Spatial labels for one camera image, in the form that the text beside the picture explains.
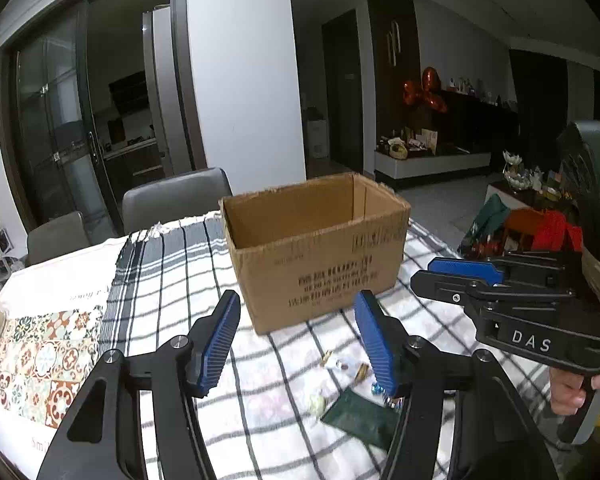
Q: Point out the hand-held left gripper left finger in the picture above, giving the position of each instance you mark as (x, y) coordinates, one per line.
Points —
(220, 345)

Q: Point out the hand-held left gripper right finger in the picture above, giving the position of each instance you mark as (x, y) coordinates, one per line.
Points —
(375, 345)

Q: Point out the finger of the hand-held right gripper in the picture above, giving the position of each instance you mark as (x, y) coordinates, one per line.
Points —
(470, 269)
(440, 287)

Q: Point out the clear candy with gold ends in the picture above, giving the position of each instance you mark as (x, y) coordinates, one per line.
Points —
(342, 365)

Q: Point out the colourful foil candy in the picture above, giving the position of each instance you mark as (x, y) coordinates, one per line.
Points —
(377, 388)

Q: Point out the dark green snack packet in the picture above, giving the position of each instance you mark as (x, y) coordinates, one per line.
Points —
(365, 420)

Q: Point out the pale green candy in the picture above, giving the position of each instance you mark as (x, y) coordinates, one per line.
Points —
(316, 403)

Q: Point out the brown cardboard box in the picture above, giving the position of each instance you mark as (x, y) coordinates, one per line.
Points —
(320, 280)

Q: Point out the person's right hand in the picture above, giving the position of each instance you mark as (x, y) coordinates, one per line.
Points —
(565, 395)

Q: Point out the green cloth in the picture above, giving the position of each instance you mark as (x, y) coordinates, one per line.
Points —
(490, 215)

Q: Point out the black white checked tablecloth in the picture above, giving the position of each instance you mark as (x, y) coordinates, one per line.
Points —
(280, 370)

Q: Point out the orange wooden chair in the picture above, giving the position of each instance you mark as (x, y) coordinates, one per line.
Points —
(522, 220)

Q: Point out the red garment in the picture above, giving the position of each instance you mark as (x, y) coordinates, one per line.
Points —
(555, 230)

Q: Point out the lotus shaped ornament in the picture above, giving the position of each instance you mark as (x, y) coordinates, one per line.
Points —
(513, 170)

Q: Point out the white low console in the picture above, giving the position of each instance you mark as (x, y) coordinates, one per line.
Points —
(430, 165)

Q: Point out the small woven basket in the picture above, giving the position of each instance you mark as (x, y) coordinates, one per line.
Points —
(398, 151)

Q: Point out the wide grey chair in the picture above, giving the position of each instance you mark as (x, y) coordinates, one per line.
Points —
(175, 200)

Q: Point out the white printed table mat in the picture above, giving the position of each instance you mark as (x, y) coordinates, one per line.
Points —
(65, 280)

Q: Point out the patterned tile print runner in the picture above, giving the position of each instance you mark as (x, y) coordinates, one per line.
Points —
(45, 360)

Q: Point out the red foil balloons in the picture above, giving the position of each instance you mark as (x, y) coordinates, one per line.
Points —
(430, 77)

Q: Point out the tall dark cabinet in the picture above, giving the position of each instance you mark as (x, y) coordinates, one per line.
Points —
(395, 85)

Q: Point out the dark room door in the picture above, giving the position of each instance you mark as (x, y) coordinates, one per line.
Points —
(342, 100)

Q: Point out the silver refrigerator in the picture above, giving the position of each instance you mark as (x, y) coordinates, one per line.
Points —
(167, 100)

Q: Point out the black range hood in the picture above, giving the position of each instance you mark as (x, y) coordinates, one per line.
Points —
(127, 90)

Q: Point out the dark sliding glass door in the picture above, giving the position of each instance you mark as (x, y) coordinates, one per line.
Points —
(45, 135)

